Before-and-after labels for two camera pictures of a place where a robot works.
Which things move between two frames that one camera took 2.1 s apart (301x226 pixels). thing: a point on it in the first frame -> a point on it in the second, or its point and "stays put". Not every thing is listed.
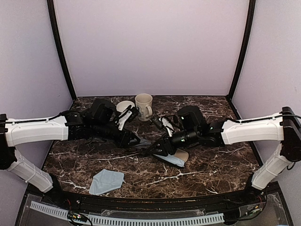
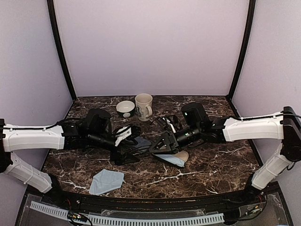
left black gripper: [127, 135] -> [122, 159]
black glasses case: [182, 154] stays put
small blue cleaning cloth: [172, 159] stays put
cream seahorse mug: [144, 101] stays put
